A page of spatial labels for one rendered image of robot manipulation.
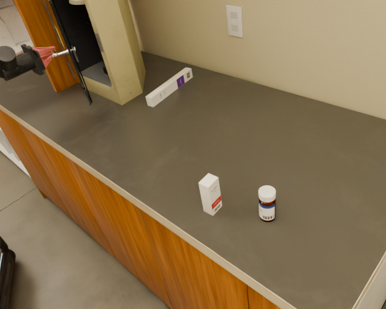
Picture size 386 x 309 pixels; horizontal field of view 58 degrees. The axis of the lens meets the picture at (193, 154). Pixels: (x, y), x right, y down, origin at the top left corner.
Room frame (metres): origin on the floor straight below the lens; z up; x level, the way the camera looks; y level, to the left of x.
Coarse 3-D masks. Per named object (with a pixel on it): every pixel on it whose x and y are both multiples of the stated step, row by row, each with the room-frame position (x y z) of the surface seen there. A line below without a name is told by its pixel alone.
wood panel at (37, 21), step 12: (24, 0) 1.49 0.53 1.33; (36, 0) 1.52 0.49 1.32; (24, 12) 1.47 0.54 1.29; (36, 12) 1.50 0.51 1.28; (36, 24) 1.49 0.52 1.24; (48, 24) 1.52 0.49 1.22; (36, 36) 1.48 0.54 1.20; (48, 36) 1.51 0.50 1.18; (60, 48) 1.53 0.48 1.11; (60, 60) 1.51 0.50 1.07; (48, 72) 1.47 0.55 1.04; (60, 72) 1.50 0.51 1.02; (60, 84) 1.49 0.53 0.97; (72, 84) 1.52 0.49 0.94
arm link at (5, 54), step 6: (0, 48) 1.12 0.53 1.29; (6, 48) 1.12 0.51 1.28; (12, 48) 1.13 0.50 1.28; (0, 54) 1.10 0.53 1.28; (6, 54) 1.11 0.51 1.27; (12, 54) 1.11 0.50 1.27; (0, 60) 1.09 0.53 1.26; (6, 60) 1.09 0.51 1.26; (12, 60) 1.10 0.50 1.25; (0, 66) 1.11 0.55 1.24; (6, 66) 1.10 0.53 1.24; (12, 66) 1.11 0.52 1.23
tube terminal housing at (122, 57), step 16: (96, 0) 1.26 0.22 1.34; (112, 0) 1.30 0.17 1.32; (96, 16) 1.25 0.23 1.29; (112, 16) 1.29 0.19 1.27; (128, 16) 1.43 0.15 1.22; (96, 32) 1.25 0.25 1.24; (112, 32) 1.28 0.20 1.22; (128, 32) 1.35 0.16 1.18; (112, 48) 1.26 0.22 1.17; (128, 48) 1.31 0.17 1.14; (112, 64) 1.25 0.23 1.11; (128, 64) 1.29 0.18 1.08; (112, 80) 1.25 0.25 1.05; (128, 80) 1.28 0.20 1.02; (144, 80) 1.42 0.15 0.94; (112, 96) 1.28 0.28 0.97; (128, 96) 1.27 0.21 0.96
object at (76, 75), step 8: (48, 0) 1.19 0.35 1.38; (48, 8) 1.34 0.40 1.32; (56, 16) 1.19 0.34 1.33; (56, 24) 1.24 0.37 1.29; (64, 40) 1.19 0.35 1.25; (64, 48) 1.35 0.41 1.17; (72, 56) 1.19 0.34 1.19; (72, 64) 1.24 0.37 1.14; (80, 80) 1.19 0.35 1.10; (80, 88) 1.34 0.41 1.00
